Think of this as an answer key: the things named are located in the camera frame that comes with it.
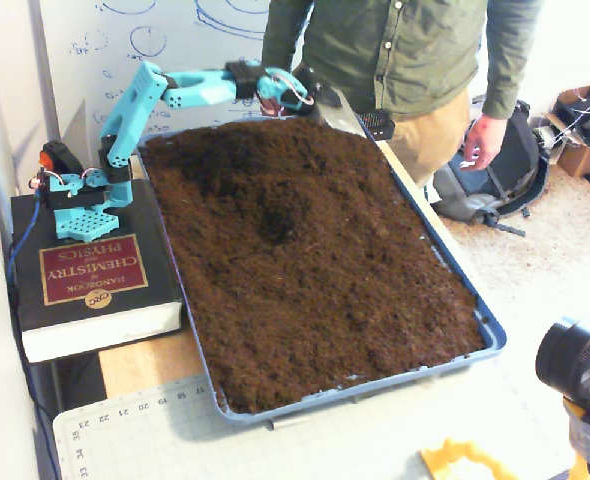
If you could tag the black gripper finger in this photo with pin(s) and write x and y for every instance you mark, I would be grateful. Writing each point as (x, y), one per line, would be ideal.
(330, 96)

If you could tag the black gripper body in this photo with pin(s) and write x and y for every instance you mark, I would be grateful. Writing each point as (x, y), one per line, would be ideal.
(311, 86)

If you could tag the silver blade gripper finger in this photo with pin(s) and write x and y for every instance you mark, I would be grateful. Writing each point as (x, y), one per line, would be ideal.
(342, 119)

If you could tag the brown soil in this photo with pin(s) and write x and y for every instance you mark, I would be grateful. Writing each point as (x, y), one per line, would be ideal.
(325, 275)

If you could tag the person right forearm green sleeve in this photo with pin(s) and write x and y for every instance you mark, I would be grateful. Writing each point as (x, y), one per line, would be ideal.
(285, 35)

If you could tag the teal five-joint robot arm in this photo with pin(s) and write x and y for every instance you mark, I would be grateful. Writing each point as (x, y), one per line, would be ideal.
(130, 115)

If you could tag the person left forearm green sleeve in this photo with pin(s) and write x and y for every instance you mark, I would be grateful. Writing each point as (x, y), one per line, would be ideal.
(510, 65)

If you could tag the person right hand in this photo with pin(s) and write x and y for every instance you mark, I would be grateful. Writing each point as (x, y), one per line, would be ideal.
(273, 107)

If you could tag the person left hand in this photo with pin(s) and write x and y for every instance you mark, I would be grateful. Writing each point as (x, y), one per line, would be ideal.
(485, 142)

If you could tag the black perforated box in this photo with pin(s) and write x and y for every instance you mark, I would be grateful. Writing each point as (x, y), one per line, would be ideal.
(377, 125)

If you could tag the person body green shirt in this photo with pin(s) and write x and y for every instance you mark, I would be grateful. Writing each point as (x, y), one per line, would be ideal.
(400, 60)

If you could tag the whiteboard with blue drawings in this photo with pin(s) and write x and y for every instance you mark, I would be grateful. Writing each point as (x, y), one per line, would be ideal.
(175, 30)

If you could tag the grey black backpack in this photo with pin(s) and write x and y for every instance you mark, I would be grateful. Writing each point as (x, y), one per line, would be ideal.
(505, 175)

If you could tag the brown cardboard box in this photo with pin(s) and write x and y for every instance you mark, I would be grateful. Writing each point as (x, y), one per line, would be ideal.
(577, 160)

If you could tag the black round device orange face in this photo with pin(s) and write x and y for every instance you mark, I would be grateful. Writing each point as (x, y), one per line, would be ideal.
(62, 155)

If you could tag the blue plastic tray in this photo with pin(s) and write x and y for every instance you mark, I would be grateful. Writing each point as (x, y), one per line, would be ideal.
(496, 340)

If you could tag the black chemistry physics handbook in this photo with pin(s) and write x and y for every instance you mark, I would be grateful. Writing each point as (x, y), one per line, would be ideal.
(95, 270)

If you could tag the grey metal bar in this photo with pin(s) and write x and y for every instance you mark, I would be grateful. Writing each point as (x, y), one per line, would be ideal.
(287, 424)

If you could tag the white grid cutting mat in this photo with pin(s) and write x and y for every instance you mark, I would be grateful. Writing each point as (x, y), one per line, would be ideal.
(175, 440)

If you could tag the black round camera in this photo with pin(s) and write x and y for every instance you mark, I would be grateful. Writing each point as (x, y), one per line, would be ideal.
(570, 355)

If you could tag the yellow plastic bracket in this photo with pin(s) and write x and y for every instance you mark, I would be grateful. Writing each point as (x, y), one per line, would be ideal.
(455, 460)

